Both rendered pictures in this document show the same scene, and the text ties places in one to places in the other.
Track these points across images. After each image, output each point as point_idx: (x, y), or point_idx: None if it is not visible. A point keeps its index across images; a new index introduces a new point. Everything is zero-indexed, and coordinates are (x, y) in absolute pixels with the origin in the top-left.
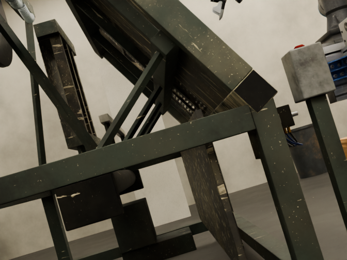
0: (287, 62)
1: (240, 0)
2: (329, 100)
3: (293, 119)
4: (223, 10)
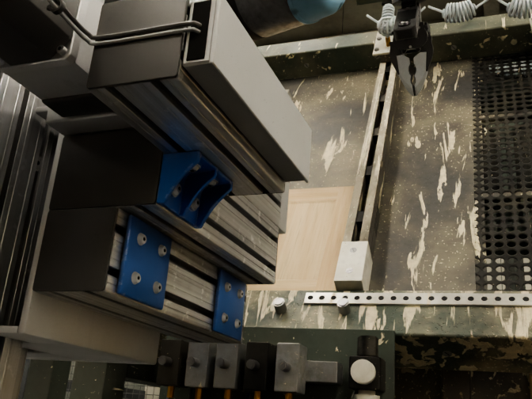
0: None
1: (395, 37)
2: (242, 332)
3: (157, 372)
4: (399, 75)
